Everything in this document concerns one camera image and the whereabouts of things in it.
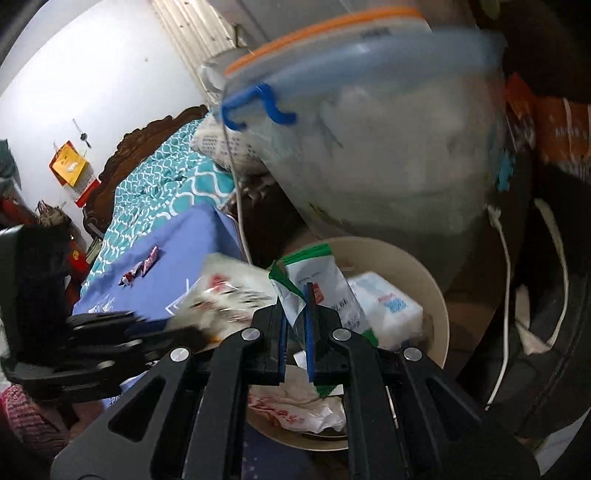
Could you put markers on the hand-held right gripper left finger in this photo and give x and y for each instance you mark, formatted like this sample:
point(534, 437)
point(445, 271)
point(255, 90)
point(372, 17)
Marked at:
point(279, 344)

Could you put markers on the white red plastic wrapper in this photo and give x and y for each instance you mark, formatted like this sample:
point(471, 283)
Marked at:
point(231, 290)

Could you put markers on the orange printed box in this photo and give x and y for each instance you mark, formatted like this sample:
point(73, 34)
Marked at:
point(554, 124)

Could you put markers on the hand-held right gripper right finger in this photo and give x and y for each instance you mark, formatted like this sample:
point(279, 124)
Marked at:
point(310, 344)

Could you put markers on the red white candy wrapper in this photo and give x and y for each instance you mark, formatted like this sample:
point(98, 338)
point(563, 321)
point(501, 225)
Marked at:
point(129, 277)

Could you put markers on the floral curtain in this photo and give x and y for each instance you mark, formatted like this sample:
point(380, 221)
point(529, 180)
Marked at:
point(194, 37)

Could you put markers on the beige trash bin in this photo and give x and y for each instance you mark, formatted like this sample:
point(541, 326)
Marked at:
point(415, 286)

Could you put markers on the white red plastic bag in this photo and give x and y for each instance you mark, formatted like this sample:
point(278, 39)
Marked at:
point(295, 406)

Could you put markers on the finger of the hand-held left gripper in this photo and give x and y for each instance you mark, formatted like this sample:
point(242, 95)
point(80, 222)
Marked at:
point(120, 362)
point(106, 325)

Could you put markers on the teal patterned bedspread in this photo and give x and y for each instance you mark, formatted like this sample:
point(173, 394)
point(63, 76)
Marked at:
point(152, 184)

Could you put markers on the brown handbag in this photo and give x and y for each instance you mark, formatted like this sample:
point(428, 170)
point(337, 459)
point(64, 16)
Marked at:
point(53, 214)

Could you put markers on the red yellow wall calendar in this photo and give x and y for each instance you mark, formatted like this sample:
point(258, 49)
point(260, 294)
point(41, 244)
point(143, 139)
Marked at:
point(69, 166)

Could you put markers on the white tissue packet blue label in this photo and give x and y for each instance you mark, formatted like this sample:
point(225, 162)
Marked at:
point(388, 304)

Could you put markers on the green white packet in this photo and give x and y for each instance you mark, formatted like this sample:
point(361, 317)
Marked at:
point(323, 277)

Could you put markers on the patterned pillow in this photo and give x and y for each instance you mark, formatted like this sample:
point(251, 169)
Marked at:
point(217, 143)

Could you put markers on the blue printed cloth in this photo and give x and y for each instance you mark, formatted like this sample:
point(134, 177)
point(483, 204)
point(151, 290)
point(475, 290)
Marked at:
point(184, 235)

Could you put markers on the carved wooden headboard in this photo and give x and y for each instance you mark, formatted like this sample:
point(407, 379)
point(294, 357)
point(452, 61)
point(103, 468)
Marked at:
point(138, 138)

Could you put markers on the person's left forearm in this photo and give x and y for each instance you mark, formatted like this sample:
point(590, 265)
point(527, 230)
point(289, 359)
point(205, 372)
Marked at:
point(27, 415)

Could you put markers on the hanging wall ornament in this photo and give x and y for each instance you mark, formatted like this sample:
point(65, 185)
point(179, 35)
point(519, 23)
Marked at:
point(84, 137)

